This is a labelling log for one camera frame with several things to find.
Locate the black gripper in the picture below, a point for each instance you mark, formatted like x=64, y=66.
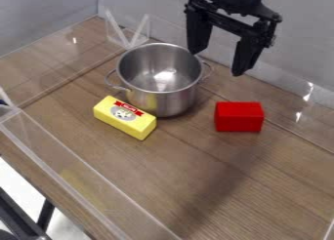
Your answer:
x=245, y=18

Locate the silver steel pot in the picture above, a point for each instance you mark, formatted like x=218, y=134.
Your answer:
x=158, y=74

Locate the yellow butter block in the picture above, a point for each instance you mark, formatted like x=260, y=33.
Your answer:
x=125, y=117

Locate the red rectangular block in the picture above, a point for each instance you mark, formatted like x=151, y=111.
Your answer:
x=238, y=116

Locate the clear acrylic front barrier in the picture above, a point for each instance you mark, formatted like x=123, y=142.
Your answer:
x=87, y=197

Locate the clear acrylic corner bracket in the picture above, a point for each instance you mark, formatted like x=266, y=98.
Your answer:
x=125, y=37

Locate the black table leg frame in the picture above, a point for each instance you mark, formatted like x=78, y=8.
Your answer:
x=16, y=224

